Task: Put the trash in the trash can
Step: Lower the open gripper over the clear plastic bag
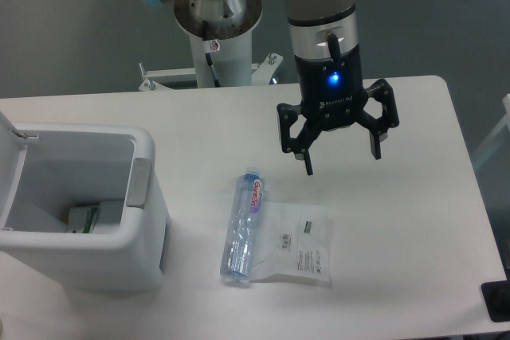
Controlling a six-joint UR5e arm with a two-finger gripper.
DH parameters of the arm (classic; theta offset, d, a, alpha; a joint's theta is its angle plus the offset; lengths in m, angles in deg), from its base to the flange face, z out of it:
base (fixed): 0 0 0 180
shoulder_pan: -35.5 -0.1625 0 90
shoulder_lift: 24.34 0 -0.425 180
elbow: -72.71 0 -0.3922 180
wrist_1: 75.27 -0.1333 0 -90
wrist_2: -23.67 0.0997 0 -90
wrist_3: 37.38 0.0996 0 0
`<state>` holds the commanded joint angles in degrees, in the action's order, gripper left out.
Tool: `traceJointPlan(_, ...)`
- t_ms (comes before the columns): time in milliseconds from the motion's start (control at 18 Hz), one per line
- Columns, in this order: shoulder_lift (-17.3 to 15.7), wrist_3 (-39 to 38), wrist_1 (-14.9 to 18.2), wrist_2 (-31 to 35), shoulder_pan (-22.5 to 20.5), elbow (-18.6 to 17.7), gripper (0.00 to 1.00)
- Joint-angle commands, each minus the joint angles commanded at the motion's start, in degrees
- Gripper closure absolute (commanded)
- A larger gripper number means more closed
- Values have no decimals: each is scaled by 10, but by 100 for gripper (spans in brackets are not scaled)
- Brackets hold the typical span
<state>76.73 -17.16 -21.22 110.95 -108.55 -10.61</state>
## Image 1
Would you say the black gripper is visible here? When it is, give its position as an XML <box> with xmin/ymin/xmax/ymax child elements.
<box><xmin>276</xmin><ymin>43</ymin><xmax>401</xmax><ymax>176</ymax></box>

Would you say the green white carton in bin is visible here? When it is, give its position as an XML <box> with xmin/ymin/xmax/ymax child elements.
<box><xmin>66</xmin><ymin>205</ymin><xmax>100</xmax><ymax>234</ymax></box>

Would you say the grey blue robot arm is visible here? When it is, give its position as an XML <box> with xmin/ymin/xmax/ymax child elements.
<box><xmin>144</xmin><ymin>0</ymin><xmax>399</xmax><ymax>163</ymax></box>

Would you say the white frame at right edge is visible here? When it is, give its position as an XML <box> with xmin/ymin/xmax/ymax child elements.
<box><xmin>472</xmin><ymin>94</ymin><xmax>509</xmax><ymax>171</ymax></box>

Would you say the crushed clear plastic bottle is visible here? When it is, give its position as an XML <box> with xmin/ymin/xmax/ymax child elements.
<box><xmin>219</xmin><ymin>167</ymin><xmax>265</xmax><ymax>283</ymax></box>

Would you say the black device at table edge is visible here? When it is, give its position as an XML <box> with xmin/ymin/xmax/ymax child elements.
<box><xmin>481</xmin><ymin>280</ymin><xmax>509</xmax><ymax>322</ymax></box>

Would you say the clear plastic bag with labels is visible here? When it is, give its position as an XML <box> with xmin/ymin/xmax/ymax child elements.
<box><xmin>250</xmin><ymin>201</ymin><xmax>333</xmax><ymax>286</ymax></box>

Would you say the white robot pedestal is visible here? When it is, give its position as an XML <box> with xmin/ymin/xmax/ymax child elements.
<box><xmin>137</xmin><ymin>0</ymin><xmax>284</xmax><ymax>92</ymax></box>

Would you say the white trash can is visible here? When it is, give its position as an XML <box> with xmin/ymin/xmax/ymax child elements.
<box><xmin>1</xmin><ymin>118</ymin><xmax>170</xmax><ymax>291</ymax></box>

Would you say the black cable on pedestal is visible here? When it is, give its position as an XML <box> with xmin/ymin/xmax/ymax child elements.
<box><xmin>200</xmin><ymin>19</ymin><xmax>222</xmax><ymax>88</ymax></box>

